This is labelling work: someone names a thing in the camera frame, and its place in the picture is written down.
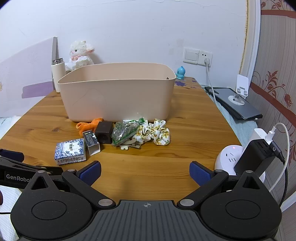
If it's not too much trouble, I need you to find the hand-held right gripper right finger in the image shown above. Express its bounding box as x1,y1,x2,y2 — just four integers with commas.
177,161,265,208

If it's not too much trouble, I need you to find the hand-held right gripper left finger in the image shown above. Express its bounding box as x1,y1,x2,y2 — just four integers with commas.
30,161,116,208

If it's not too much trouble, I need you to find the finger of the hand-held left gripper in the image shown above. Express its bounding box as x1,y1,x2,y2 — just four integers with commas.
0,149,25,164

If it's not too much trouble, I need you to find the small silver box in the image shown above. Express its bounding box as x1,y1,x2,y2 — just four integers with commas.
82,130,101,156

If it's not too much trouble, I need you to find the blue white patterned box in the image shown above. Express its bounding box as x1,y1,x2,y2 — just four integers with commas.
54,138,87,166

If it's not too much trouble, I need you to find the round white power strip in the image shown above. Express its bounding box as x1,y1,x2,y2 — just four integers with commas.
214,145,266,186

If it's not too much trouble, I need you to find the white textured cloth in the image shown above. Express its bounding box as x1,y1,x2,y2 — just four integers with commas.
0,185,22,235

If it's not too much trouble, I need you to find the small black box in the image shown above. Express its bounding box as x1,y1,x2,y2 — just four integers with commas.
95,121,114,144

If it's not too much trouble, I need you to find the orange plush toy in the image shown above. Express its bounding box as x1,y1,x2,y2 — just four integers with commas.
76,117,103,137

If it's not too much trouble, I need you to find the beige hair clip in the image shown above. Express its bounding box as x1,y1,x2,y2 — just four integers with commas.
120,138,142,150

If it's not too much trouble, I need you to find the clear bag of green bits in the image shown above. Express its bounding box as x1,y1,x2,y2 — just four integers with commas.
111,118,145,147

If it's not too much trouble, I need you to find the floral fabric scrunchie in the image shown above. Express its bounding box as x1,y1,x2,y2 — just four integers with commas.
135,118,171,146

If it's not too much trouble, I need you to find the black charger block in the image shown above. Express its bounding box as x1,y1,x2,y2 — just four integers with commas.
233,139,278,179

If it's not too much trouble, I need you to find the light blue blanket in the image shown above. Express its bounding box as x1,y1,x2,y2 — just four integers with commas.
208,93,258,149

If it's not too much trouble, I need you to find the white charger block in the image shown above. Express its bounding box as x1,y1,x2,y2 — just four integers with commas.
253,128,270,144

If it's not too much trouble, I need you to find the dark grey tablet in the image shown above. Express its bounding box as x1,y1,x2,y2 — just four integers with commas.
204,87,264,121

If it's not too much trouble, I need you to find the beige plastic storage bin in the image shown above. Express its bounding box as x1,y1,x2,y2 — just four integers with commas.
57,62,176,123

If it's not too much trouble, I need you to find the white thermos bottle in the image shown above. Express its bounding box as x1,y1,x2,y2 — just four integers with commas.
51,58,66,93

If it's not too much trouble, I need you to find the purple floral mat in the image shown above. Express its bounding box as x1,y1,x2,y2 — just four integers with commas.
174,77,204,90

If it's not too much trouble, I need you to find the white phone stand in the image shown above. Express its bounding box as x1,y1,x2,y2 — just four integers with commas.
228,74,250,106

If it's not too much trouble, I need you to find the blue bird figurine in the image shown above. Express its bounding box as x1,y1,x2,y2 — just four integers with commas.
174,65,187,80

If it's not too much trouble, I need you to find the white plush sheep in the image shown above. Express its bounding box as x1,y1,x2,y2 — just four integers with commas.
64,40,95,71

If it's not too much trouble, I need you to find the black braided cable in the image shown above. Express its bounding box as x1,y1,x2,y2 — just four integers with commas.
268,144,290,209

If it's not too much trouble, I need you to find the white charging cable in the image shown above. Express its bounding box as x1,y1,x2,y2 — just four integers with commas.
265,123,291,193

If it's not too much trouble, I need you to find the white plug with cable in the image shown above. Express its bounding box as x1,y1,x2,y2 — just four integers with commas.
203,58,221,107

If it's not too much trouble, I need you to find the white wall switch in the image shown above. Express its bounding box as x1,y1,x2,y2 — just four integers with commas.
183,47,199,64

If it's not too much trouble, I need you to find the white wall socket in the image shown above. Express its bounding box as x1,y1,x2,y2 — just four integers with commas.
198,49,213,67

